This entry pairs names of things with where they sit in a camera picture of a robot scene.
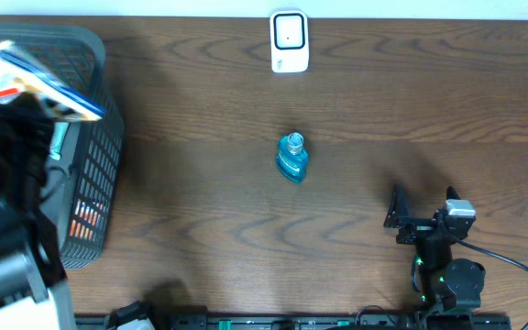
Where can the dark grey plastic basket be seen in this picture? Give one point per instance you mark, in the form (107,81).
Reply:
(91,151)

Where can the mint green tissue pack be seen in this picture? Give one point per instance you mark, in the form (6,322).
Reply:
(58,136)

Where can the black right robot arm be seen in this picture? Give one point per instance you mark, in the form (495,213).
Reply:
(448,284)

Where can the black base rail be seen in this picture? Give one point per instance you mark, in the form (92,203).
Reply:
(144,315)

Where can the small orange box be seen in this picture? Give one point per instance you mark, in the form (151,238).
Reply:
(88,221)

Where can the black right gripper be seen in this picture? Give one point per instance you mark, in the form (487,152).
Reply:
(399,215)

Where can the white barcode scanner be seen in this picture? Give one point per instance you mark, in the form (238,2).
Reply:
(289,41)

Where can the yellow snack bag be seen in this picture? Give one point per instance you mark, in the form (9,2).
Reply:
(22,73)

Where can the teal mouthwash bottle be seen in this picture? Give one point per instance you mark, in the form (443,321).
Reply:
(292,158)

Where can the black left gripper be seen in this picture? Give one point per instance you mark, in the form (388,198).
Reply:
(30,111)

